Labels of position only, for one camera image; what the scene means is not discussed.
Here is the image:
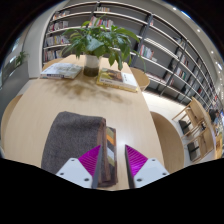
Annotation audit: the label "green potted plant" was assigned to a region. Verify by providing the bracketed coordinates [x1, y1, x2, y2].
[60, 14, 147, 78]

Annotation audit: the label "wooden frame chair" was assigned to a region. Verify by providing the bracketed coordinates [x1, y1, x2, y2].
[172, 96, 210, 164]

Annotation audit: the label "ceiling lights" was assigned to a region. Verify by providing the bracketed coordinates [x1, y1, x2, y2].
[171, 4, 224, 73]

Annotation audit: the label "yellow-green book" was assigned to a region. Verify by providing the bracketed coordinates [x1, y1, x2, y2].
[96, 67, 139, 93]

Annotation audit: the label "small background potted plant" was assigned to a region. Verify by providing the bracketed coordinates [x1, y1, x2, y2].
[14, 50, 29, 68]

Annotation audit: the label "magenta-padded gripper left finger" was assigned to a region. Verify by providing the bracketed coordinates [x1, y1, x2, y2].
[55, 144, 104, 190]

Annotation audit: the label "white and blue book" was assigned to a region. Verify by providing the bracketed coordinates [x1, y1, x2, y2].
[39, 62, 83, 80]

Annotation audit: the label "zigzag striped brown towel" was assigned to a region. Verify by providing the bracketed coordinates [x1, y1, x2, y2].
[40, 111, 118, 188]

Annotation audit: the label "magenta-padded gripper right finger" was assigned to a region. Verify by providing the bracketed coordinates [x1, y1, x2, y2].
[124, 144, 170, 190]

